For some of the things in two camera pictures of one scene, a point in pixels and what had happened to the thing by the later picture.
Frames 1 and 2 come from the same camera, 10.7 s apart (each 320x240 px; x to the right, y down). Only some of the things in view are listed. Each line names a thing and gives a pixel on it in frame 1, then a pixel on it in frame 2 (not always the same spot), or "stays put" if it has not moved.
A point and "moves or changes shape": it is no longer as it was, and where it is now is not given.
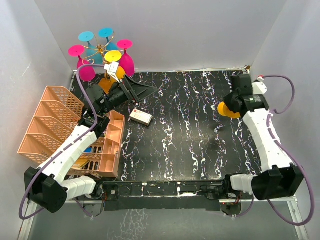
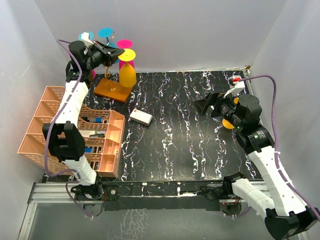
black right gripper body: x=229 y=101 → x=226 y=108
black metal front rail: x=162 y=195 stays put
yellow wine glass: x=225 y=111 moves or changes shape
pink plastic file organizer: x=53 y=113 stays put
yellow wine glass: x=113 y=56 moves or changes shape
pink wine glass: x=126 y=61 stays put
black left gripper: x=140 y=91 → x=110 y=58
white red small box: x=141 y=117 stays put
